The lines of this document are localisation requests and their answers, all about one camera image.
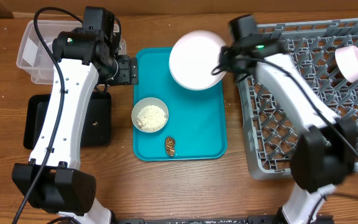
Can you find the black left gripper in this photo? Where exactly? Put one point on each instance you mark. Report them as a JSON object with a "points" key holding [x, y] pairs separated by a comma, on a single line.
{"points": [[129, 71]]}

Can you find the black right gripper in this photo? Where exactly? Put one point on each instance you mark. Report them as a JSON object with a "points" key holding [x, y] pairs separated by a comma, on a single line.
{"points": [[225, 61]]}

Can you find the pink round plate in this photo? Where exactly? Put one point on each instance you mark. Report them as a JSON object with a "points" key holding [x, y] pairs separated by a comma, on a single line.
{"points": [[194, 58]]}

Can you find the small pink bowl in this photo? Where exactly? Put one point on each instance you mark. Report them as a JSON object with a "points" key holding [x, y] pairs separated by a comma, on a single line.
{"points": [[347, 62]]}

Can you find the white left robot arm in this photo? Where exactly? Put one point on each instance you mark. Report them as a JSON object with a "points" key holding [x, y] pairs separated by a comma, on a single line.
{"points": [[51, 179]]}

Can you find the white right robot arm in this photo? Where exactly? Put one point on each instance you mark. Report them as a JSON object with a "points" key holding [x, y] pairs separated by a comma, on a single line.
{"points": [[324, 154]]}

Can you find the grey dishwasher rack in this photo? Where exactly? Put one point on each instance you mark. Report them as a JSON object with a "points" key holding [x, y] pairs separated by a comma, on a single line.
{"points": [[269, 136]]}

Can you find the clear plastic bin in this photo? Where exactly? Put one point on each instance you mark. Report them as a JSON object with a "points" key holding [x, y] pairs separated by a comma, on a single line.
{"points": [[33, 53]]}

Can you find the black plastic tray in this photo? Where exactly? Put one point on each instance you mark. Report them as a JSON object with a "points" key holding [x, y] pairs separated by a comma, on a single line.
{"points": [[97, 125]]}

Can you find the grey bowl with rice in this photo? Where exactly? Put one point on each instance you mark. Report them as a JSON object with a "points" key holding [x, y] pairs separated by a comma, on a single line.
{"points": [[149, 115]]}

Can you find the teal serving tray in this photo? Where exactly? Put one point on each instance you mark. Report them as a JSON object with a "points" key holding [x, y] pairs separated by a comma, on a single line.
{"points": [[196, 119]]}

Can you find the brown food scrap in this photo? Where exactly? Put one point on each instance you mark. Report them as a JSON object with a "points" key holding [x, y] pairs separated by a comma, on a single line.
{"points": [[170, 146]]}

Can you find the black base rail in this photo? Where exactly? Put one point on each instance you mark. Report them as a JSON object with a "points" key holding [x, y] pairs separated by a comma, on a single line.
{"points": [[261, 219]]}

